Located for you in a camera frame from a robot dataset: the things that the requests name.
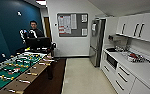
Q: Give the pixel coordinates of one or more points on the foosball gaming table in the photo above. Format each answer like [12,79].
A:
[14,71]

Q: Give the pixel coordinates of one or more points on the grey bulletin board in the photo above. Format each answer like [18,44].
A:
[78,26]

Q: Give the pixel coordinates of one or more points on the stainless steel refrigerator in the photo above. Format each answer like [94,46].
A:
[97,41]

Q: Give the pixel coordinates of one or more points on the red white bulletin sheet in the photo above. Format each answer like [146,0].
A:
[64,25]

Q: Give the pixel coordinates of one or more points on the brown wooden door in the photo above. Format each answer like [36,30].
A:
[47,27]

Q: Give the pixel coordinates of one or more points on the black built-in microwave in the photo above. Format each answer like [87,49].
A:
[111,61]

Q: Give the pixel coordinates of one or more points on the white drawer under microwave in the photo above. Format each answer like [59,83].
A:
[107,71]

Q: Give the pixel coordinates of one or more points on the person in black shirt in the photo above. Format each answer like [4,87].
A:
[34,30]

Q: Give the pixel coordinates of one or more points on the ceiling light panel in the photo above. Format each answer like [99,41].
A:
[41,2]

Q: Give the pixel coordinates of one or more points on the white wide drawer stack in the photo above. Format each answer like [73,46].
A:
[126,78]

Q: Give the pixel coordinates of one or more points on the white wall cabinet, two doors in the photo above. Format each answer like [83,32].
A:
[139,26]

